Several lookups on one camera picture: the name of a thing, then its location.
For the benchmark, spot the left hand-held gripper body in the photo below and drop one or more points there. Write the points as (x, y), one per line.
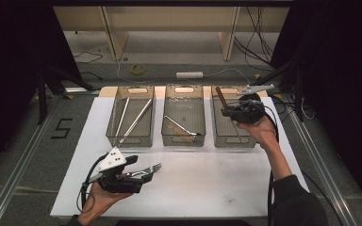
(119, 185)

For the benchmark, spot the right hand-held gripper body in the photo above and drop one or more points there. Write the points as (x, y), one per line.
(248, 111)

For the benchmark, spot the grey transparent plastic bin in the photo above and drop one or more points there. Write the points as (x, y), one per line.
(141, 125)
(226, 132)
(185, 106)

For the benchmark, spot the white chopstick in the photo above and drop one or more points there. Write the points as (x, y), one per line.
(122, 116)
(137, 121)

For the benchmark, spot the metal spoon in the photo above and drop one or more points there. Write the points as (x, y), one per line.
(179, 125)

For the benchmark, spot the person's left hand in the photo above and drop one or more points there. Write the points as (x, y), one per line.
(102, 202)

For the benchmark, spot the person's right hand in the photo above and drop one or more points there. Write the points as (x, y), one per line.
(262, 133)

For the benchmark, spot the black metal stand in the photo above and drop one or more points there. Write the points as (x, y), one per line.
(42, 100)
(299, 100)

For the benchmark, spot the white power strip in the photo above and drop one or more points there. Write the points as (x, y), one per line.
(189, 75)

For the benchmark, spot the white table mat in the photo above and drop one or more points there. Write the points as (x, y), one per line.
(201, 188)

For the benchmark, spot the yellow tape roll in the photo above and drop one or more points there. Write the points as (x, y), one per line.
(131, 70)

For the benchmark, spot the black curtain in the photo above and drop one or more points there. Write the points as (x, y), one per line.
(342, 62)
(9, 47)

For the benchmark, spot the pale wooden shelf unit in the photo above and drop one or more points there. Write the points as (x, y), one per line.
(169, 19)

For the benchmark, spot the short aluminium rail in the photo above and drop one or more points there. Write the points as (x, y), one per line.
(81, 90)

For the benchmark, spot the aluminium floor rail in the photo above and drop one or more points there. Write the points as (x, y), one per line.
(19, 166)
(320, 166)

